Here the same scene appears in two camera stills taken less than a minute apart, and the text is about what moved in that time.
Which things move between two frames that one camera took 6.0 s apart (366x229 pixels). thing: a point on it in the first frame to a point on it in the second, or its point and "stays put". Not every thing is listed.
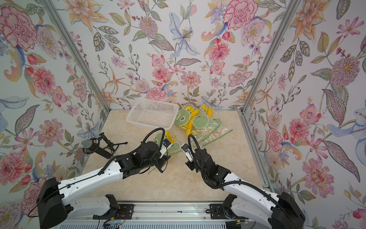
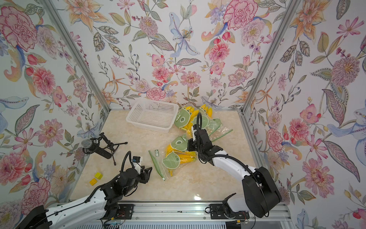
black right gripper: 191,165 to 191,141
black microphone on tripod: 101,145 stays put
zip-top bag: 206,129 stays put
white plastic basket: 153,113 stays put
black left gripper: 163,162 to 145,174
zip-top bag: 174,147 to 168,160
